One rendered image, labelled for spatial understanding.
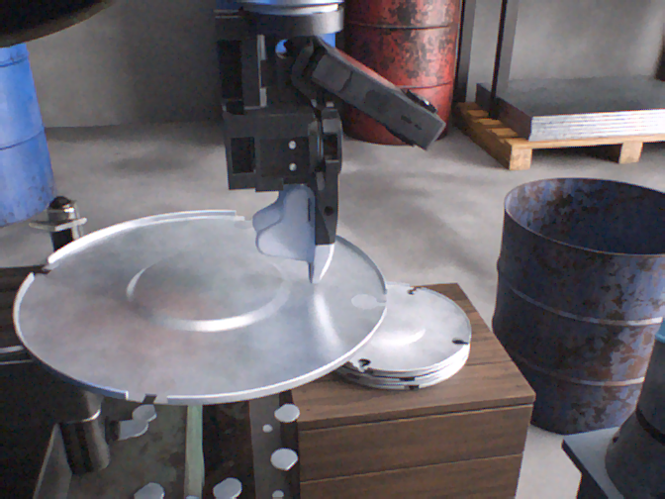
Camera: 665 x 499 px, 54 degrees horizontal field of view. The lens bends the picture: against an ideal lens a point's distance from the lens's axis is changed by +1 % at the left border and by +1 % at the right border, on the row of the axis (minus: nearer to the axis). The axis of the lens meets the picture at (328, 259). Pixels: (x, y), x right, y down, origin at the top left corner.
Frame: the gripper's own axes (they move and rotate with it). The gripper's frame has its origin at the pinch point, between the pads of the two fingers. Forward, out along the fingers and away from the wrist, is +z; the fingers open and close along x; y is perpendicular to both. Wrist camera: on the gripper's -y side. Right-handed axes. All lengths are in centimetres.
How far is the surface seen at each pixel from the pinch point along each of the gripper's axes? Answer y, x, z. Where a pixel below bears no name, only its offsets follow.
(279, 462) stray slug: 4.7, 6.2, 14.9
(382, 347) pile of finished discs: -18, -43, 41
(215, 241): 8.7, -9.0, 1.3
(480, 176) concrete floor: -108, -217, 79
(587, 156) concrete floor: -169, -234, 79
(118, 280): 16.6, -2.2, 1.0
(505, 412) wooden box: -36, -31, 48
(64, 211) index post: 23.1, -16.1, 0.4
